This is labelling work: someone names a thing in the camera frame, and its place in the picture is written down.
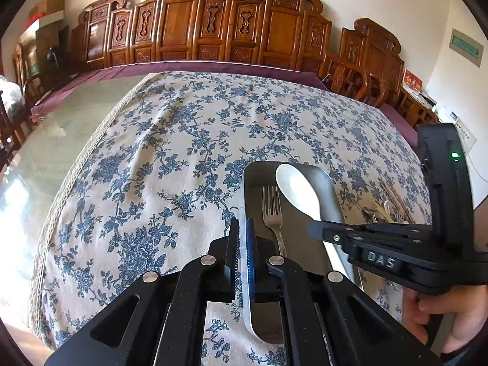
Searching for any white ceramic spoon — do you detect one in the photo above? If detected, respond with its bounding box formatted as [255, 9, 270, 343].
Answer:
[275, 163, 358, 283]

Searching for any purple seat cushion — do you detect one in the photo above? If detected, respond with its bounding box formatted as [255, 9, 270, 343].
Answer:
[380, 103, 418, 148]

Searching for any red box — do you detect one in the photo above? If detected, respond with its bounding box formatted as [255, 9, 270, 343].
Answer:
[402, 70, 423, 94]

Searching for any person's right hand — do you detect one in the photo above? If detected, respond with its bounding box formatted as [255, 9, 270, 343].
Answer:
[402, 285, 487, 353]

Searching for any purple bench cushion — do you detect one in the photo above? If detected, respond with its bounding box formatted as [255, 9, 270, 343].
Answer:
[30, 60, 329, 117]

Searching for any wooden chopstick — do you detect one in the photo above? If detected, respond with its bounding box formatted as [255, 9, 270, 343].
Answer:
[380, 182, 414, 224]

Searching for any cardboard box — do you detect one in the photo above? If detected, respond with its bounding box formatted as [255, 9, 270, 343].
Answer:
[29, 0, 65, 17]

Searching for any silver metal utensil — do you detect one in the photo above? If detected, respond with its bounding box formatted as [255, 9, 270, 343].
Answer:
[361, 198, 394, 224]

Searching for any grey wall panel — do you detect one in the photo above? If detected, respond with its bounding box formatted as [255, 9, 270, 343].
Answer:
[449, 29, 484, 67]

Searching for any silver metal fork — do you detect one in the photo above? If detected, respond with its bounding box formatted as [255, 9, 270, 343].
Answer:
[261, 186, 287, 257]

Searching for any blue floral tablecloth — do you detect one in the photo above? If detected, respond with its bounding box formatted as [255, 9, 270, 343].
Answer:
[30, 71, 431, 350]

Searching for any carved wooden armchair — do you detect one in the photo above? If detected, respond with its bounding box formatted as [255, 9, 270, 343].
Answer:
[339, 17, 404, 107]

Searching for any white wall cabinet box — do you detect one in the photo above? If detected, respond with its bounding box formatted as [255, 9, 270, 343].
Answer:
[450, 112, 477, 155]

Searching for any carved wooden bench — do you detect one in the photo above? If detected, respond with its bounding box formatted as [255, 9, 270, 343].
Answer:
[68, 0, 369, 100]

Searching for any wooden side table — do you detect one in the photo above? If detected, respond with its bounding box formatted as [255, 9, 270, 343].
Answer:
[396, 87, 439, 131]

